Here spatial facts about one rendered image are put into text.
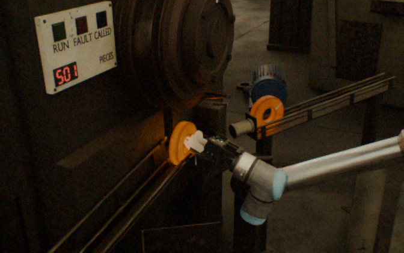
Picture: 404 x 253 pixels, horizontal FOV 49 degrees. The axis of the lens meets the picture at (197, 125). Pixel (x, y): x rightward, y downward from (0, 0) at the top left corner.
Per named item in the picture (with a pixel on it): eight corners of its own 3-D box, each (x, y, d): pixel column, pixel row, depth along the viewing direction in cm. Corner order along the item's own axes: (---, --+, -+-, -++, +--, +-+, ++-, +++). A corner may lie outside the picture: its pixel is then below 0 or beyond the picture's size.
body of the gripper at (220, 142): (214, 130, 150) (246, 146, 146) (208, 150, 154) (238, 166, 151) (205, 139, 143) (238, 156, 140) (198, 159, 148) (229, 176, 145)
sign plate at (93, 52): (46, 93, 106) (33, 17, 99) (111, 65, 127) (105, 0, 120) (53, 94, 105) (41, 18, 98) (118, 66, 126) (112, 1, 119)
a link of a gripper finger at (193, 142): (185, 126, 150) (208, 139, 147) (181, 140, 153) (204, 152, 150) (181, 130, 147) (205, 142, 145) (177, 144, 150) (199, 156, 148)
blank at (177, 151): (166, 135, 144) (175, 137, 142) (187, 112, 156) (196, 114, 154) (171, 173, 152) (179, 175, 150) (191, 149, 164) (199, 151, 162)
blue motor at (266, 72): (248, 118, 359) (249, 77, 345) (248, 94, 411) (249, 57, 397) (287, 119, 356) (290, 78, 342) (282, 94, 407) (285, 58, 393)
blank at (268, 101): (259, 137, 189) (264, 139, 186) (243, 113, 180) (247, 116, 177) (284, 112, 191) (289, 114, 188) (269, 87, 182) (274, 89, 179)
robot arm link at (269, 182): (274, 208, 140) (285, 184, 135) (239, 188, 144) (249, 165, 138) (282, 193, 148) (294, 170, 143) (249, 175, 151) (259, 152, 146)
